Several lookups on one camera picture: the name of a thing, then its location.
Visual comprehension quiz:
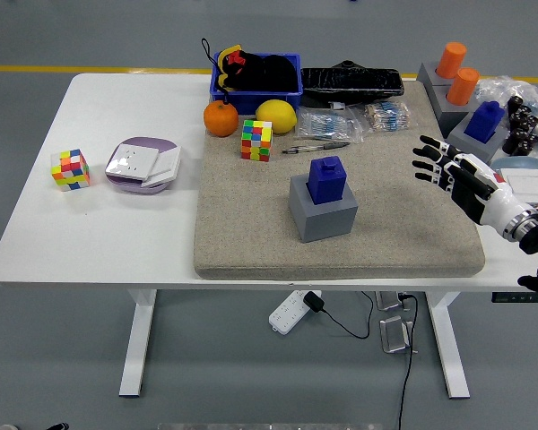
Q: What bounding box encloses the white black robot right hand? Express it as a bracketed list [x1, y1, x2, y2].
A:
[411, 134, 537, 232]

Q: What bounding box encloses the blue square seal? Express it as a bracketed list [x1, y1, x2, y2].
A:
[308, 155, 347, 205]
[464, 100, 507, 143]

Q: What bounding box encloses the grey square seal holder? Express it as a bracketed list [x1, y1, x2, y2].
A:
[288, 173, 359, 244]
[447, 114, 510, 163]

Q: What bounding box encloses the grey round-hole seal holder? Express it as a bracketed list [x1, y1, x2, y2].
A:
[430, 80, 479, 138]
[417, 61, 449, 93]

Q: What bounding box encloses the orange cylinder seal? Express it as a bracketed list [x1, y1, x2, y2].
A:
[437, 41, 468, 78]
[447, 67, 481, 107]

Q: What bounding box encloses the light blue plate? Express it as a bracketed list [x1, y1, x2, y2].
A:
[490, 155, 538, 202]

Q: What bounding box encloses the black table control panel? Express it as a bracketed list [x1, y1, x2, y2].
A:
[491, 291, 538, 305]

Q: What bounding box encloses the white table leg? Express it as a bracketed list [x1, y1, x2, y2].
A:
[118, 288, 159, 398]
[425, 291, 471, 400]

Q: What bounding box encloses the clear plastic bag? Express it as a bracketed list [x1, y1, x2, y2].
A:
[474, 74, 538, 156]

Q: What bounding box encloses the clear bag of mixed resistors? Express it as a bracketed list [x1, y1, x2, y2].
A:
[353, 100, 421, 134]

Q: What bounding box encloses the clear acrylic stand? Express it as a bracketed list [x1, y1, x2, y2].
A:
[375, 290, 407, 313]
[379, 315, 416, 356]

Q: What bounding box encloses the silver black pen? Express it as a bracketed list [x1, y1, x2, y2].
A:
[281, 141, 353, 156]

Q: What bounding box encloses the black wrapped long device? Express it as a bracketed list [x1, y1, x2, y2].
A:
[300, 59, 405, 100]

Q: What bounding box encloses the clear bag of blue resistors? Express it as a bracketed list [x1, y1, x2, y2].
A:
[295, 107, 364, 143]

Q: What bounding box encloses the black power adapter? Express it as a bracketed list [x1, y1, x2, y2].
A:
[303, 290, 326, 314]

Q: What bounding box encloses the yellow lemon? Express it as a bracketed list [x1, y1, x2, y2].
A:
[256, 99, 299, 134]

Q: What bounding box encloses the white power strip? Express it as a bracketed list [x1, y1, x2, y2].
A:
[268, 289, 323, 336]

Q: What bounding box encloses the grey-brown mat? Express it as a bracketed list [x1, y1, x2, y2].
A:
[193, 79, 486, 281]

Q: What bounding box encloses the multicolour puzzle cube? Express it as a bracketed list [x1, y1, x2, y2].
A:
[50, 148, 92, 193]
[240, 118, 274, 163]

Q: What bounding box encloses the black cloth pouch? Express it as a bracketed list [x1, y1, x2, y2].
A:
[239, 51, 299, 93]

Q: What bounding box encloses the blue plastic bin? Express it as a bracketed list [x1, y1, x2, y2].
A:
[209, 52, 304, 116]

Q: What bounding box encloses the white socket panel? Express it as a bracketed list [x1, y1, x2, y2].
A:
[106, 142, 162, 182]

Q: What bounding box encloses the orange fruit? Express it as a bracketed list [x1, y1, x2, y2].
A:
[203, 99, 240, 138]

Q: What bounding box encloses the yellow black red tool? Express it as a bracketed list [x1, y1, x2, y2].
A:
[216, 43, 247, 93]

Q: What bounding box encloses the long black power cable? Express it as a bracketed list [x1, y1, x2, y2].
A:
[396, 293, 421, 430]

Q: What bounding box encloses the thin black adapter cable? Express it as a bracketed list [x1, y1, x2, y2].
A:
[320, 290, 376, 340]

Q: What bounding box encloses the white switch panel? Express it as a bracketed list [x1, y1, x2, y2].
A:
[141, 146, 183, 188]

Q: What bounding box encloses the black lanyard strap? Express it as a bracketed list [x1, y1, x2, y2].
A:
[200, 38, 232, 107]

